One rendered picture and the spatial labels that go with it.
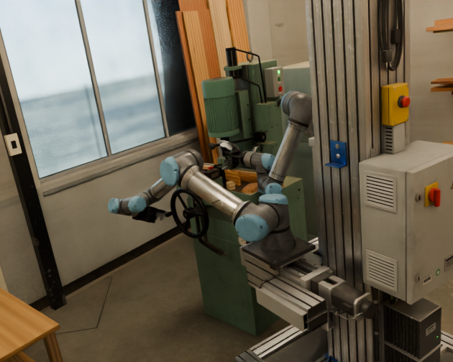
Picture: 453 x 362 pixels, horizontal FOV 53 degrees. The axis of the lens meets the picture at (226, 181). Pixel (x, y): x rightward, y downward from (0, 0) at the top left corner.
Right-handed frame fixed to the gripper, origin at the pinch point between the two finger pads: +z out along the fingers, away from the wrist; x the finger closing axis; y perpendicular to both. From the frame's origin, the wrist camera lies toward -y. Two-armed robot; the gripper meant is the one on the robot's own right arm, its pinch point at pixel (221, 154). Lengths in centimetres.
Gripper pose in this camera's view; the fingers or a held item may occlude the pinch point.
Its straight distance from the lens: 240.6
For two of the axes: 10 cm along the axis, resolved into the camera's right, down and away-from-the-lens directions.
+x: 0.6, 9.6, 2.6
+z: -7.3, -1.3, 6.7
